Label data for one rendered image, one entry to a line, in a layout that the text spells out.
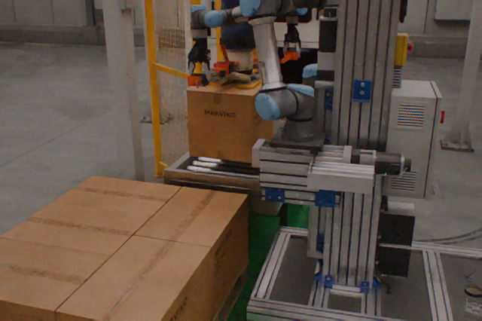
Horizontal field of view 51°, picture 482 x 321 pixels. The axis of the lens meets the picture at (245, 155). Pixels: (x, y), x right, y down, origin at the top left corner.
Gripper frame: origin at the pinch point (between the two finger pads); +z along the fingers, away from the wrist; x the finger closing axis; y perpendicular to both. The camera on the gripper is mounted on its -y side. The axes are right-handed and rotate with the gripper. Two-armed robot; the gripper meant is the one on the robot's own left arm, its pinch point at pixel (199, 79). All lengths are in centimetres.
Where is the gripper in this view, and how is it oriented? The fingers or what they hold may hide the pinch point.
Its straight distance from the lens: 255.8
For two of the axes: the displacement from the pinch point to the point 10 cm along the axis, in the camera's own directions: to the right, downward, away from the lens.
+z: 0.0, 9.4, 3.5
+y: 3.2, -3.3, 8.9
